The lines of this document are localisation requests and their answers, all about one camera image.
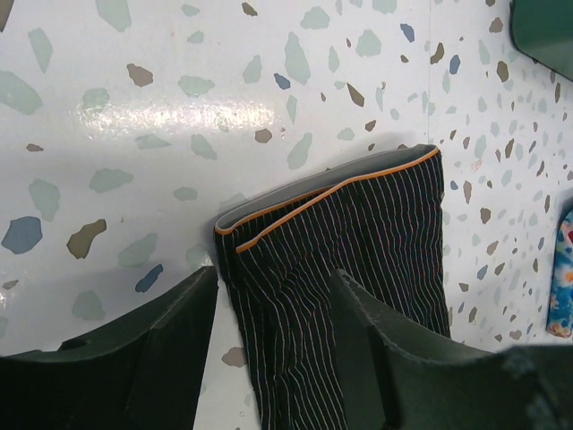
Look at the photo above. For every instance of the blue floral underwear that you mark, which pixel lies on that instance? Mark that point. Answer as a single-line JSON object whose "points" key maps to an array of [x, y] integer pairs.
{"points": [[559, 319]]}

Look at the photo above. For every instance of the black pinstriped underwear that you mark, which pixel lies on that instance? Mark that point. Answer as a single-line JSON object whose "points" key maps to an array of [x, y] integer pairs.
{"points": [[379, 219]]}

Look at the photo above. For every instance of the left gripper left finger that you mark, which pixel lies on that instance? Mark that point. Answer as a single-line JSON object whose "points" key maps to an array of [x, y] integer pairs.
{"points": [[141, 371]]}

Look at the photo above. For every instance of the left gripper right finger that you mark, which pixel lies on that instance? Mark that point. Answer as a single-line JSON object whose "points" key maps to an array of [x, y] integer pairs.
{"points": [[396, 374]]}

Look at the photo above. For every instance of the green divided storage bin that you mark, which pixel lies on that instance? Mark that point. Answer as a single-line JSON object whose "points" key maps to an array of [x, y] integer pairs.
{"points": [[542, 30]]}

